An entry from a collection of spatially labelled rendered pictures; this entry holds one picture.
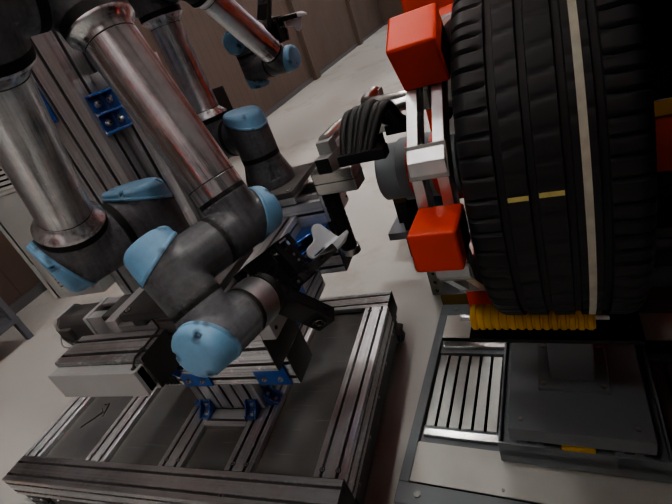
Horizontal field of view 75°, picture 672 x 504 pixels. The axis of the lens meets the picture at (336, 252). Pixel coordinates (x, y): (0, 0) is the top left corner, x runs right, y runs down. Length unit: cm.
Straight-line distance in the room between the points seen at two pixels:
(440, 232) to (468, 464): 83
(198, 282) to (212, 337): 7
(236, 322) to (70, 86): 70
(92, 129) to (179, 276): 61
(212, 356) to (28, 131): 39
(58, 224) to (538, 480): 118
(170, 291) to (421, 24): 50
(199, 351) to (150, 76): 36
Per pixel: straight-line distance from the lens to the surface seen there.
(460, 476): 133
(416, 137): 72
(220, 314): 57
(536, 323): 102
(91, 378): 109
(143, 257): 58
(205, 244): 59
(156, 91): 64
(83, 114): 112
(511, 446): 126
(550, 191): 65
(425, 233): 66
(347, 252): 93
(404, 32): 71
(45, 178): 77
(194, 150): 62
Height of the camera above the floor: 120
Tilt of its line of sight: 28 degrees down
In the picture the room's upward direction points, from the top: 21 degrees counter-clockwise
